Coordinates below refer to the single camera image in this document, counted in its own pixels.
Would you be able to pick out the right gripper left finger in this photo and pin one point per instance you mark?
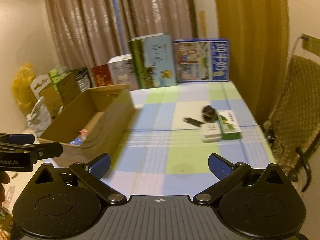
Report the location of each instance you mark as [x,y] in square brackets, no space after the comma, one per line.
[90,175]

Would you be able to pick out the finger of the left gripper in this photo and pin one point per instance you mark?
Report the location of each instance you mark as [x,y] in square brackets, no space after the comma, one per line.
[18,139]
[46,150]

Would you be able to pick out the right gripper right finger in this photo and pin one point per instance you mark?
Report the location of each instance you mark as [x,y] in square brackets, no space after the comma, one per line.
[230,175]

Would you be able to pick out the person's left hand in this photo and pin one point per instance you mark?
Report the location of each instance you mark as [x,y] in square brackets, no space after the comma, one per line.
[4,179]

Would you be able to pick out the blue packet in box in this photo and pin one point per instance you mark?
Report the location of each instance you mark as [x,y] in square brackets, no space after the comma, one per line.
[81,137]

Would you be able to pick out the green white medicine box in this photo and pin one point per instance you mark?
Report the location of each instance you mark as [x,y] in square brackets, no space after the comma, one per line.
[230,128]

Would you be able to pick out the white power adapter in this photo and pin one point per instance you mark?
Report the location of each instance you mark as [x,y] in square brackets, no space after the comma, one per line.
[210,132]

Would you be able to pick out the yellow plastic bag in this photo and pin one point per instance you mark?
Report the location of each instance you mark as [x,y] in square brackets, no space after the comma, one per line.
[20,89]

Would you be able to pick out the brown cardboard box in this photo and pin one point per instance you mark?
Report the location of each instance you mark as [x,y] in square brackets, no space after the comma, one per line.
[104,111]

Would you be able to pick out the black usb stick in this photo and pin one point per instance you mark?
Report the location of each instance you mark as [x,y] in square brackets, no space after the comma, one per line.
[193,122]

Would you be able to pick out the dark velvet scrunchie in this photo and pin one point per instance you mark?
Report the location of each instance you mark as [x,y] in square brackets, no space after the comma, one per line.
[209,114]

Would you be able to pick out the checkered bed sheet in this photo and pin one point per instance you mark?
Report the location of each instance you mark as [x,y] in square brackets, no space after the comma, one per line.
[160,154]

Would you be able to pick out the quilted olive chair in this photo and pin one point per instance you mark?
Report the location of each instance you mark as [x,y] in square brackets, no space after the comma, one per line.
[292,128]

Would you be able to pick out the red gift box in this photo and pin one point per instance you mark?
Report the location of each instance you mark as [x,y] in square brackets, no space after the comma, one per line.
[102,75]

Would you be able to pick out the white appliance box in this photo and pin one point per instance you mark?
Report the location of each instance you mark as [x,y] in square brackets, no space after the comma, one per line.
[122,71]

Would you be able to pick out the blue milk carton box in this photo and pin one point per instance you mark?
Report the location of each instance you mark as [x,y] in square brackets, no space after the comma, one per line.
[202,59]

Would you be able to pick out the green light-blue milk box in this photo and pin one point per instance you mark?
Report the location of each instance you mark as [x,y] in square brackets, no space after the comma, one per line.
[153,61]

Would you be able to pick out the beige curtain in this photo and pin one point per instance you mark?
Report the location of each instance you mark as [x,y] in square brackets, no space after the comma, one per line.
[87,33]

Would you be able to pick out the yellow-brown curtain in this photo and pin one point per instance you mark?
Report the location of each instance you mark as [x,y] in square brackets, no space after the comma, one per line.
[258,32]

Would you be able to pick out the beige wall socket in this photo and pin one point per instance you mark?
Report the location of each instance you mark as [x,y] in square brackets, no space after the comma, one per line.
[311,44]

